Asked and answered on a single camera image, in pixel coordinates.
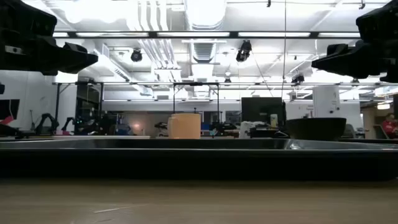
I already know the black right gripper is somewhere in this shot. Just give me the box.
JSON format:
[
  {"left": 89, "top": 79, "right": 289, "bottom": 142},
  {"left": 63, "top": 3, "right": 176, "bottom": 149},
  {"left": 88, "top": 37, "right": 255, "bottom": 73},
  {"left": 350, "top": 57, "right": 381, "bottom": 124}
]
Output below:
[{"left": 311, "top": 37, "right": 398, "bottom": 83}]

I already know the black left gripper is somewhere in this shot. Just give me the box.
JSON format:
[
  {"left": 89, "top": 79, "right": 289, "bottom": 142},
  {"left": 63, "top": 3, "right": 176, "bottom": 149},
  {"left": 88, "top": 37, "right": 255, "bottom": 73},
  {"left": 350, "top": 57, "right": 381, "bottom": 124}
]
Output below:
[{"left": 0, "top": 27, "right": 99, "bottom": 77}]

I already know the black bowl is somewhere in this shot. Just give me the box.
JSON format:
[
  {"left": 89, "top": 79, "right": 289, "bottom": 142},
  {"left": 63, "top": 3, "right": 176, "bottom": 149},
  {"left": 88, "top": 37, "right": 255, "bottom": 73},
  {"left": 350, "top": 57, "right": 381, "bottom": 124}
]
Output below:
[{"left": 285, "top": 117, "right": 348, "bottom": 142}]

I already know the orange ceramic mug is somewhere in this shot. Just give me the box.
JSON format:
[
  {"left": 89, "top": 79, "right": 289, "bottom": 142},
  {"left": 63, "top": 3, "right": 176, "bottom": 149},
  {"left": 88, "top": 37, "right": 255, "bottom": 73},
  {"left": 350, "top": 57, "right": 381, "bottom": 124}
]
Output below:
[{"left": 167, "top": 113, "right": 202, "bottom": 140}]

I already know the black plastic serving tray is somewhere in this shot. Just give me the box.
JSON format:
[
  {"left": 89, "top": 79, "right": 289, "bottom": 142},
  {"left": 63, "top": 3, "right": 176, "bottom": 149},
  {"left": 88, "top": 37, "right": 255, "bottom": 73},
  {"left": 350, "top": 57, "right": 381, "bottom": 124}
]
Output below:
[{"left": 0, "top": 138, "right": 398, "bottom": 182}]

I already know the white pillar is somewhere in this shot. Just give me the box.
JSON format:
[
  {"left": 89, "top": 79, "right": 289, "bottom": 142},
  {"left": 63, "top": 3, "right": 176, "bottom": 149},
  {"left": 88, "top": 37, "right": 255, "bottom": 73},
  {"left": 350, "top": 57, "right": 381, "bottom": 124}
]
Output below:
[{"left": 312, "top": 85, "right": 341, "bottom": 119}]

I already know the black ceiling spotlight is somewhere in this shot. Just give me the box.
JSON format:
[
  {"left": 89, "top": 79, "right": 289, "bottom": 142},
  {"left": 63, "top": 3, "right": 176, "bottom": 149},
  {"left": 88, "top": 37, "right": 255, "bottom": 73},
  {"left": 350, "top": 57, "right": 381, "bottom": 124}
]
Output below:
[
  {"left": 130, "top": 47, "right": 144, "bottom": 63},
  {"left": 235, "top": 40, "right": 253, "bottom": 63}
]

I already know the grey office chair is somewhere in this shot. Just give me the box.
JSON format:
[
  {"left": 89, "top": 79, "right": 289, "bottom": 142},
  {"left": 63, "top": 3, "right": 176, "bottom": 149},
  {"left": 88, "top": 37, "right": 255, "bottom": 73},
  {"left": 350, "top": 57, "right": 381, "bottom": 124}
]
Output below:
[{"left": 341, "top": 123, "right": 358, "bottom": 139}]

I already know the person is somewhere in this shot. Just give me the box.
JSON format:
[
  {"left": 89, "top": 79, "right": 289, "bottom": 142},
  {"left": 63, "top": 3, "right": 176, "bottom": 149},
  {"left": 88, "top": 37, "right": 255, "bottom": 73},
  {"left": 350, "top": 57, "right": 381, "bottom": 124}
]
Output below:
[{"left": 382, "top": 113, "right": 398, "bottom": 139}]

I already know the black computer monitor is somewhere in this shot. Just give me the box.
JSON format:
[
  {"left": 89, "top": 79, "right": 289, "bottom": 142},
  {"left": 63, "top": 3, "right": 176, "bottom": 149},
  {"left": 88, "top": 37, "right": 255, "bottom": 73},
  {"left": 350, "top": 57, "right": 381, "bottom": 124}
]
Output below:
[{"left": 241, "top": 96, "right": 287, "bottom": 128}]

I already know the black overhead beam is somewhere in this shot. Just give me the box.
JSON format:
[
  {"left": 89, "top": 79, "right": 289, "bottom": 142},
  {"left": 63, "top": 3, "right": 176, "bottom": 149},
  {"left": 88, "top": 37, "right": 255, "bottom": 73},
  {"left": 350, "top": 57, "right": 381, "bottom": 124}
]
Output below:
[{"left": 52, "top": 30, "right": 361, "bottom": 40}]

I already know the white cloth heap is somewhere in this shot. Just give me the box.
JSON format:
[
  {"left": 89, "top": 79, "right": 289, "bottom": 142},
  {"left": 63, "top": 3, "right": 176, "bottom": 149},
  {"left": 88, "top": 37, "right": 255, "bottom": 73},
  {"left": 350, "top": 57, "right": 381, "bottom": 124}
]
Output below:
[{"left": 239, "top": 120, "right": 265, "bottom": 139}]

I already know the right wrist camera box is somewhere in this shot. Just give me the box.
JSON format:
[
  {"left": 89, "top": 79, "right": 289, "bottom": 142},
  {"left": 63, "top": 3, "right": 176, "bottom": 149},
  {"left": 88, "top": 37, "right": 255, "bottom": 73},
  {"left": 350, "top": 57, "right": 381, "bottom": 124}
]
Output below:
[{"left": 355, "top": 0, "right": 398, "bottom": 43}]

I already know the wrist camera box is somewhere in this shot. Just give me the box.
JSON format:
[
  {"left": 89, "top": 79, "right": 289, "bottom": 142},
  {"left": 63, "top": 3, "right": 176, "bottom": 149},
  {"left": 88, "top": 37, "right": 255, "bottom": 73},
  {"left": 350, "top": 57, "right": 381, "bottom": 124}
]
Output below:
[
  {"left": 355, "top": 0, "right": 398, "bottom": 43},
  {"left": 0, "top": 0, "right": 58, "bottom": 32}
]

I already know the thin hanging cable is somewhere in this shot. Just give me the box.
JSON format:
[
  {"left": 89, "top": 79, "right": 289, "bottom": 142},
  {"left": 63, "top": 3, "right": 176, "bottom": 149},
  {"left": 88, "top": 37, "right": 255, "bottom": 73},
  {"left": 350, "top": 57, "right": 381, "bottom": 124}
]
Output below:
[{"left": 280, "top": 0, "right": 288, "bottom": 99}]

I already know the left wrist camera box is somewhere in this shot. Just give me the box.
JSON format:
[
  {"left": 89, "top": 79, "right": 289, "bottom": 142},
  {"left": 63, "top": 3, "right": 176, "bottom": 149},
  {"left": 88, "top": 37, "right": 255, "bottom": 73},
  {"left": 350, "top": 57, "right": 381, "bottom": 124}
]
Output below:
[{"left": 0, "top": 0, "right": 58, "bottom": 32}]

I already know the black background stand frame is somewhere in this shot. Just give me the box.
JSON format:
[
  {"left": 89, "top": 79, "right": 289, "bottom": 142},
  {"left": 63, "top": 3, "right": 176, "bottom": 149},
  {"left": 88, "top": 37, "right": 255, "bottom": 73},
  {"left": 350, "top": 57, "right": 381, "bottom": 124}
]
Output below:
[{"left": 172, "top": 82, "right": 220, "bottom": 124}]

